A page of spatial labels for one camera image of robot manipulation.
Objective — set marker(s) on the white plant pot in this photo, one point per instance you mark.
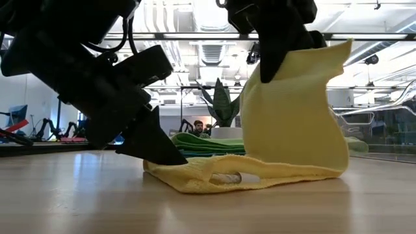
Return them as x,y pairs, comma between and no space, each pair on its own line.
227,132

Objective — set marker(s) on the blue microfiber towel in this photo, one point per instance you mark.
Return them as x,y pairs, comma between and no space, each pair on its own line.
211,154

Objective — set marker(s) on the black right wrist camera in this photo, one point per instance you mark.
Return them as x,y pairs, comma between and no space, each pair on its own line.
242,16

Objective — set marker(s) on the yellow microfiber towel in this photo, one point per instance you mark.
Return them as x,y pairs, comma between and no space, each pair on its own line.
292,130

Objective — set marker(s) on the lime microfiber towel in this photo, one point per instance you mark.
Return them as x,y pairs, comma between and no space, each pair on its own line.
357,144

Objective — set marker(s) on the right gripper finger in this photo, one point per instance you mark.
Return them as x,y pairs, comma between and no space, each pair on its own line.
276,48
317,39

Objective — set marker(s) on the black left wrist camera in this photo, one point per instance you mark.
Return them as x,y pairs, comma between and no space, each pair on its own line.
146,65

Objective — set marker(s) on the black background table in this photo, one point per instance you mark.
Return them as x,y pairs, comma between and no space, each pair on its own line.
32,149

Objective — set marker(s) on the blue and red machine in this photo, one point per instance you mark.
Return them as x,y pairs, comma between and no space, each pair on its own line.
18,113

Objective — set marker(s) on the black ceiling spotlight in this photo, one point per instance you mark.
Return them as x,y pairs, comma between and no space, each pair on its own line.
371,59
252,58

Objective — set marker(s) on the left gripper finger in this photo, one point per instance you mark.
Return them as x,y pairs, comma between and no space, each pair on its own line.
149,143

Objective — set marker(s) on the person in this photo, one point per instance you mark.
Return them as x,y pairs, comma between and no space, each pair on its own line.
199,127

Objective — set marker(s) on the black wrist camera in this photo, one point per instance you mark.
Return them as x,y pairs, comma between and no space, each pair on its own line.
242,16
146,65

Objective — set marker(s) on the black background robot arm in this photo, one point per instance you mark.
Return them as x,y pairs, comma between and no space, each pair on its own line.
186,125
48,128

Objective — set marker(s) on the black aluminium rig frame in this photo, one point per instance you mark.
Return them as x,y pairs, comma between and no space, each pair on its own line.
159,36

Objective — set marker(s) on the green microfiber towel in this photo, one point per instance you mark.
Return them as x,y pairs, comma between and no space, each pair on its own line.
208,141

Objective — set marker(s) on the green snake plant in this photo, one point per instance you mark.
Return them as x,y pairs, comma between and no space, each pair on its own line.
222,104

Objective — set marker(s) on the clear plastic bin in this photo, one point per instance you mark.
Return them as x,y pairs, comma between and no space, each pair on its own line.
383,130

